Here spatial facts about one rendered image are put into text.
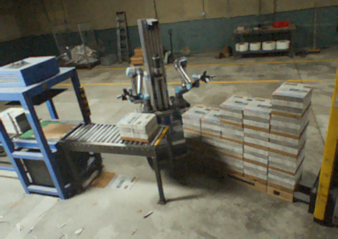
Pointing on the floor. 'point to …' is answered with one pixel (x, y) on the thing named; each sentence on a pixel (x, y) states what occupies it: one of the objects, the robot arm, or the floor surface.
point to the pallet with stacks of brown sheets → (137, 58)
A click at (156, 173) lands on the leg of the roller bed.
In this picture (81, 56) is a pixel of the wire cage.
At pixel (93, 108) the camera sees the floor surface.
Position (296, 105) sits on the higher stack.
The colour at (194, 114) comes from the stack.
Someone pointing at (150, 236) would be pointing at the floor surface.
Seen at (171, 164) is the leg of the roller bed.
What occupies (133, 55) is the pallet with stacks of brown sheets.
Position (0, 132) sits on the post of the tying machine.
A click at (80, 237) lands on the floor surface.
